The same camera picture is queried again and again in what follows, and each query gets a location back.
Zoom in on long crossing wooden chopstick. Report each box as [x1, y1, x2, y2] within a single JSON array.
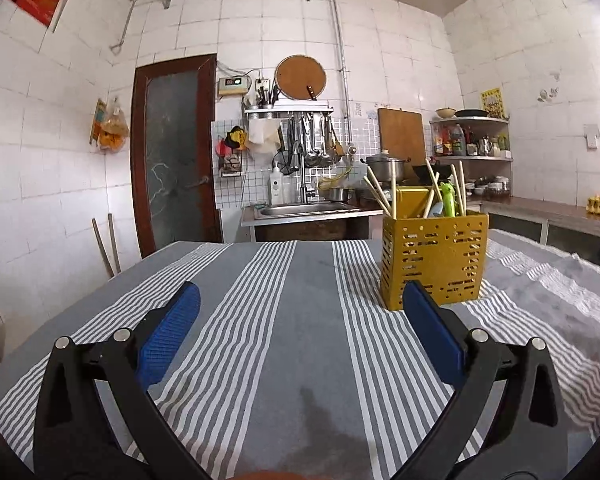
[[363, 167, 393, 218]]

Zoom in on hanging orange plastic bag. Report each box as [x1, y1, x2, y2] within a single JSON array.
[[90, 96, 130, 153]]

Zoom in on steel kitchen sink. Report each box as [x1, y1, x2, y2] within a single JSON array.
[[254, 202, 358, 219]]

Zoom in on wooden cutting board rectangular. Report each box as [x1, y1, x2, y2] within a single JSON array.
[[377, 108, 426, 166]]

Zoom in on wooden sticks leaning on wall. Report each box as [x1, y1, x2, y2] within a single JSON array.
[[91, 212, 122, 278]]

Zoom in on hanging utensil rack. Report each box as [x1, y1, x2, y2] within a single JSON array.
[[244, 101, 344, 174]]

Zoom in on grey striped tablecloth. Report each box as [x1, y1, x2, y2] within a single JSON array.
[[0, 230, 600, 479]]

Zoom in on round wooden board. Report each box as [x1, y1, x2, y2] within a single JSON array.
[[274, 54, 327, 100]]

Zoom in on wooden chopstick pair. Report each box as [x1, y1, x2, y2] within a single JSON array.
[[425, 158, 443, 203], [457, 160, 467, 216]]

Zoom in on green bear-handled utensil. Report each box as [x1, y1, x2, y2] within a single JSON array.
[[439, 182, 456, 218]]

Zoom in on steel cooking pot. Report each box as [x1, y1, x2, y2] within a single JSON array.
[[361, 150, 407, 183]]

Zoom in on wooden glass door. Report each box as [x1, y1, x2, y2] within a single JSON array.
[[130, 54, 222, 257]]

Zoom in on yellow perforated utensil holder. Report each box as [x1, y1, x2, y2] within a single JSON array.
[[379, 186, 489, 311]]

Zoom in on corner wall shelf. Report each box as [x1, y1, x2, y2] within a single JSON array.
[[429, 108, 514, 198]]

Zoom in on kitchen counter cabinet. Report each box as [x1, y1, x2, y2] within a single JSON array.
[[239, 194, 600, 261]]

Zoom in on white soap bottle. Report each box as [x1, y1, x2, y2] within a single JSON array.
[[268, 162, 284, 206]]

